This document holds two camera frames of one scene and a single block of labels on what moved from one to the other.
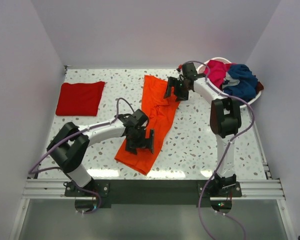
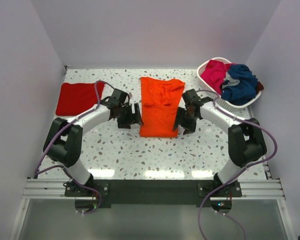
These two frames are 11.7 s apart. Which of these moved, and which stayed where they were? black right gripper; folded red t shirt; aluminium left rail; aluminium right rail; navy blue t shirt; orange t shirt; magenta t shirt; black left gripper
Moved: black left gripper; orange t shirt; black right gripper
Stayed: navy blue t shirt; magenta t shirt; aluminium right rail; folded red t shirt; aluminium left rail
